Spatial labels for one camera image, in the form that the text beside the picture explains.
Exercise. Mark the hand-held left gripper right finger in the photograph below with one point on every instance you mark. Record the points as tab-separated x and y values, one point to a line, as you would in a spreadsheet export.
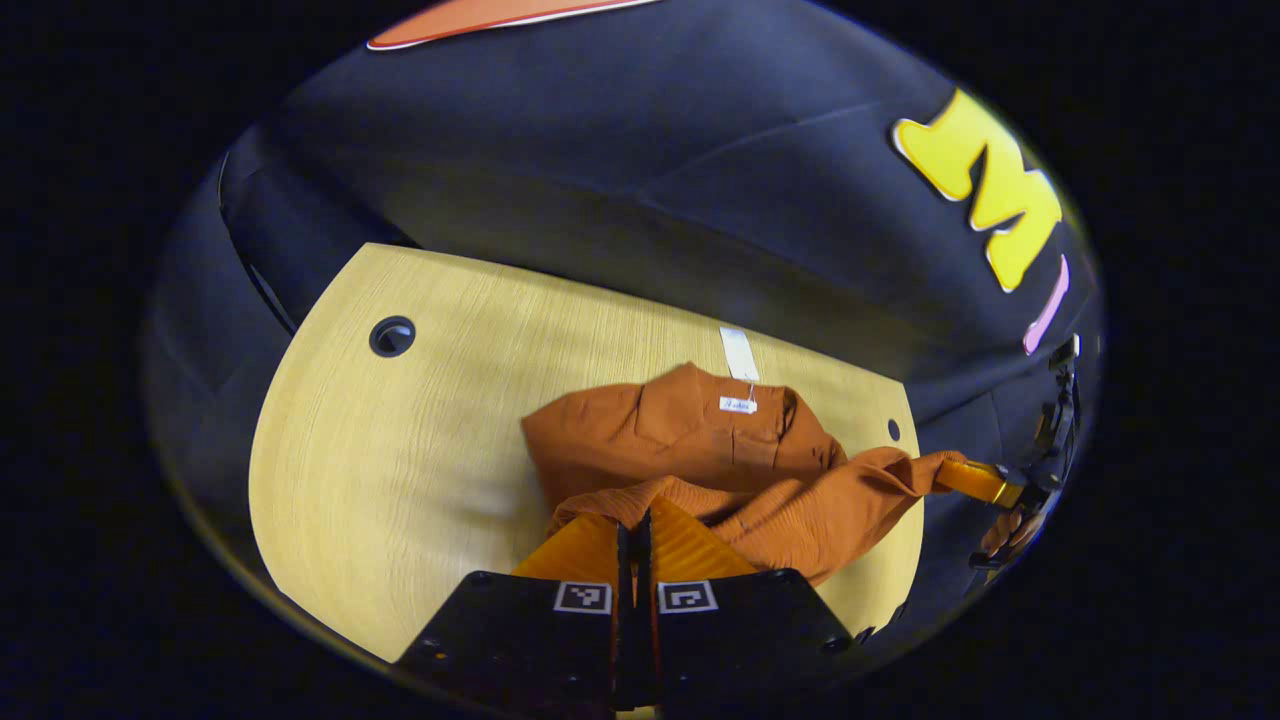
740	640

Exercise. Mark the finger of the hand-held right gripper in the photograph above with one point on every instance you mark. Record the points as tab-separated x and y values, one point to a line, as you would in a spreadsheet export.
980	483

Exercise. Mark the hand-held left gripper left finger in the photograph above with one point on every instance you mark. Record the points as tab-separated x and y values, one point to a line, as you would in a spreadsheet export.
530	640

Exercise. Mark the orange ribbed knit shirt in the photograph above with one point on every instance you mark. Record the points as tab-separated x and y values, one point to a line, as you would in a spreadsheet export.
700	450

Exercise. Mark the black backdrop cloth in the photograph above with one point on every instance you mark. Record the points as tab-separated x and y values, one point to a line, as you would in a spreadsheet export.
600	150

